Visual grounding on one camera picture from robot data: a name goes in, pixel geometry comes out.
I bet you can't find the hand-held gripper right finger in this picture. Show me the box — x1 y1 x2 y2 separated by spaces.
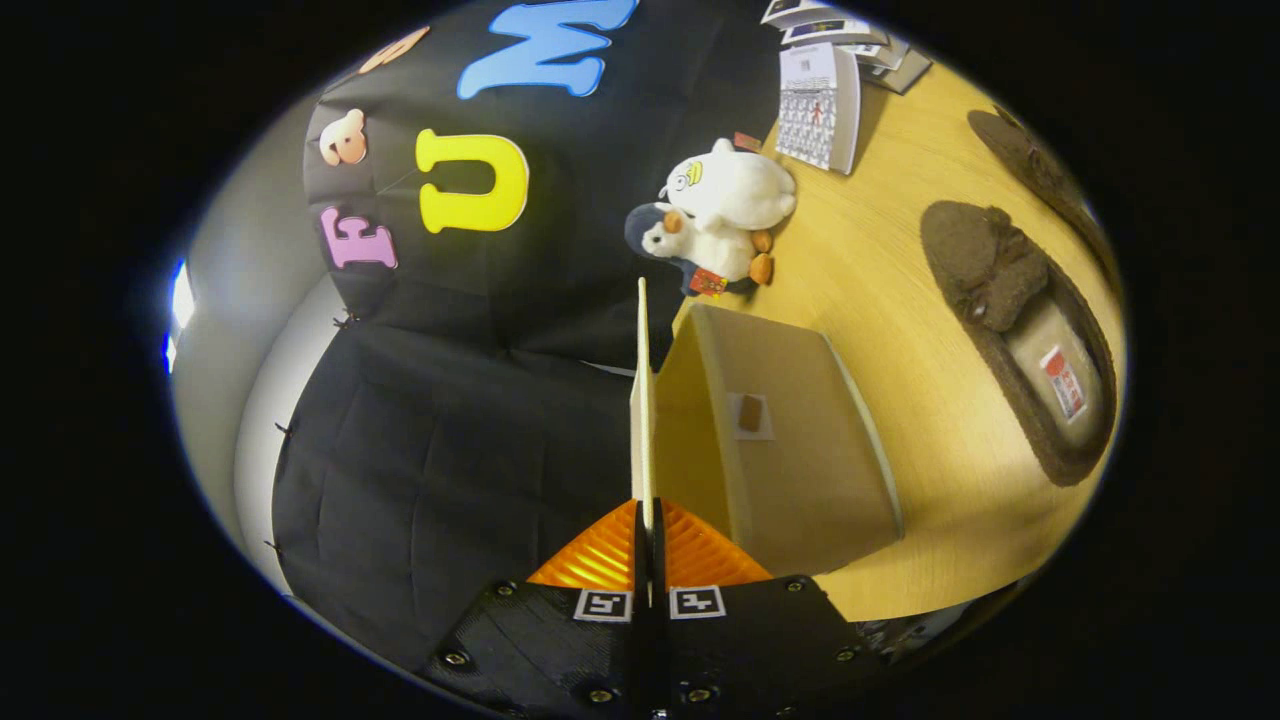
654 498 886 719

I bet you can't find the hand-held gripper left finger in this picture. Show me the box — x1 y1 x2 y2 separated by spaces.
420 500 643 717

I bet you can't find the beige fabric storage box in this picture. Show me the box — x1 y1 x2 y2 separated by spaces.
628 278 906 579

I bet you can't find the brown fuzzy shoe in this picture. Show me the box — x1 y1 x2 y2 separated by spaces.
967 105 1121 301
920 200 1119 488

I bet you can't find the grey white penguin plush toy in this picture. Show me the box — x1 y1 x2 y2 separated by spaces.
625 203 776 299

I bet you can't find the white duck plush toy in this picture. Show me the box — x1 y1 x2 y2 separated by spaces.
658 138 798 233

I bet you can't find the large ceiling light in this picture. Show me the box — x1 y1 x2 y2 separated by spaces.
163 258 198 373

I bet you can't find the white book with patterned cover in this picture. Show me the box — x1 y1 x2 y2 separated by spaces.
775 42 863 176

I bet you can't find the dark grey book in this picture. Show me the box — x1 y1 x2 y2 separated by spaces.
880 48 933 96

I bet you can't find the white book with blue picture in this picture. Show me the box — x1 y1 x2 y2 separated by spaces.
780 17 891 48

